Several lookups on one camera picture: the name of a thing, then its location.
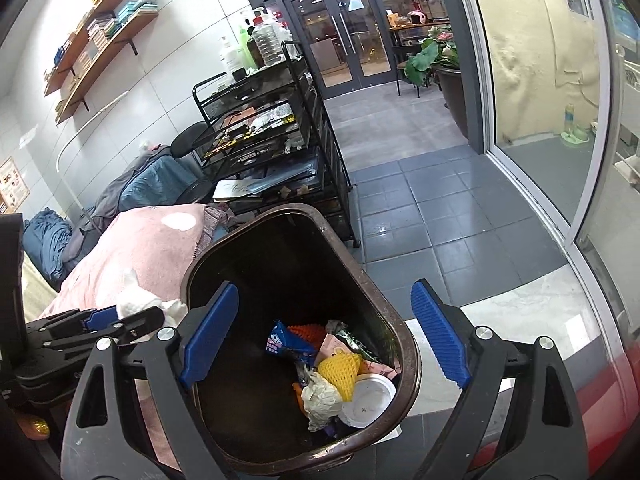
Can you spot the white pump bottle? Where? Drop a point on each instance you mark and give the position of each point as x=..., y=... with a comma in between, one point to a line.
x=231, y=60

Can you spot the dark brown trash bin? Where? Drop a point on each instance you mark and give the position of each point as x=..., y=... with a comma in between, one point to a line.
x=250, y=385

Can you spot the wooden wall shelf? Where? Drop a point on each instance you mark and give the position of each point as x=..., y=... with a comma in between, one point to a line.
x=110, y=47
x=100, y=15

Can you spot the grey blanket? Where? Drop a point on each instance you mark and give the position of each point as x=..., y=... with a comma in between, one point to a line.
x=107, y=200

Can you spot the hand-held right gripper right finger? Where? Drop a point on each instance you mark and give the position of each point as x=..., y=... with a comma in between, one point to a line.
x=440, y=340

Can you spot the white tissue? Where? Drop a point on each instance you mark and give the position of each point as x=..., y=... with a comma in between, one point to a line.
x=135, y=300

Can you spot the pink helmet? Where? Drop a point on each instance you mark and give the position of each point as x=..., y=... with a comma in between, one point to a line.
x=419, y=17

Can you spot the patterned grey cloth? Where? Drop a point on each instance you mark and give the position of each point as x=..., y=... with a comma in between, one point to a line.
x=215, y=225

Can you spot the large clear bottle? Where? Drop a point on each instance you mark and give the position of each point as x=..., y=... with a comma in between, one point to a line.
x=269, y=37

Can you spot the glass double door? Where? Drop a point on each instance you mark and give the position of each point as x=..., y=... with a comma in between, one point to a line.
x=340, y=35

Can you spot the dark brown bottle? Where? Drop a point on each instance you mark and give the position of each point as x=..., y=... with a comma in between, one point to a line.
x=252, y=52

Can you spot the blue snack packet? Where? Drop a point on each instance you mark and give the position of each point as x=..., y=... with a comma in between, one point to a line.
x=277, y=340

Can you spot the pink polka-dot blanket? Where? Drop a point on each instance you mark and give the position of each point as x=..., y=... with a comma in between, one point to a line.
x=140, y=255

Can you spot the black stool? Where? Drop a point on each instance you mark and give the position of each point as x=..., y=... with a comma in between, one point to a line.
x=192, y=137

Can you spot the small plastic bottle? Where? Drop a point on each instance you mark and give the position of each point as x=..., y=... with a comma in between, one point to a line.
x=569, y=117

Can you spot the black mesh trolley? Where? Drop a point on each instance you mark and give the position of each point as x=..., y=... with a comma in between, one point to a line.
x=325, y=160

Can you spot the row of colourful boxes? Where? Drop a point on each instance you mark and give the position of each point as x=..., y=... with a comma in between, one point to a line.
x=95, y=5
x=135, y=10

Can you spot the wall poster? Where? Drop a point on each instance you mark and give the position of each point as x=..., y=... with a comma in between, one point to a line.
x=12, y=185

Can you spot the pale green slippers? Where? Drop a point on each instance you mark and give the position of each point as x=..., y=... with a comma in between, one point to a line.
x=575, y=136

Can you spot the white paper sheet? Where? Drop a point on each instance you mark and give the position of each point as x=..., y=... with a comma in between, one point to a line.
x=230, y=189

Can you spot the blue cloth pile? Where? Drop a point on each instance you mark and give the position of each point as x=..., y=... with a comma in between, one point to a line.
x=47, y=240

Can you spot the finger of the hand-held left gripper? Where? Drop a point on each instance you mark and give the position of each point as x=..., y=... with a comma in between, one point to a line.
x=135, y=324
x=102, y=317

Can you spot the dark green snack packet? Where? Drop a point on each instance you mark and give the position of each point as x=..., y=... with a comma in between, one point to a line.
x=352, y=340

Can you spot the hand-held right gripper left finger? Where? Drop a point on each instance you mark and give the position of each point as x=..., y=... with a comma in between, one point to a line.
x=207, y=340

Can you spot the potted green plant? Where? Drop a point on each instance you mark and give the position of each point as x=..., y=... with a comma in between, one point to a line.
x=425, y=57

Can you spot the white lampshade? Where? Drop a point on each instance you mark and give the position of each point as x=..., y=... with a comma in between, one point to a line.
x=356, y=6

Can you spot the crumpled white paper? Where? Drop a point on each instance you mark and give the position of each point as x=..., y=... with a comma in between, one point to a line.
x=320, y=400

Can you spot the blue bed sheet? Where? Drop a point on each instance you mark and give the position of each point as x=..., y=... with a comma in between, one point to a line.
x=155, y=180

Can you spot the white plastic lid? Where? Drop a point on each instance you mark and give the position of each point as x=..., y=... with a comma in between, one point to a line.
x=367, y=400

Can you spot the orange foam net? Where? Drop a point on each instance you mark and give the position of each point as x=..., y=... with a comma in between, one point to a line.
x=307, y=334

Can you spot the green bottle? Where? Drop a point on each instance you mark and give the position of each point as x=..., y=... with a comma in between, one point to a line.
x=245, y=47

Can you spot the white curved tube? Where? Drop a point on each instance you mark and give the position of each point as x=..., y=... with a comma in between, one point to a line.
x=92, y=115

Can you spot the yellow foam net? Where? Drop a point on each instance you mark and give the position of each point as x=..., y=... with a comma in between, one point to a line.
x=340, y=372

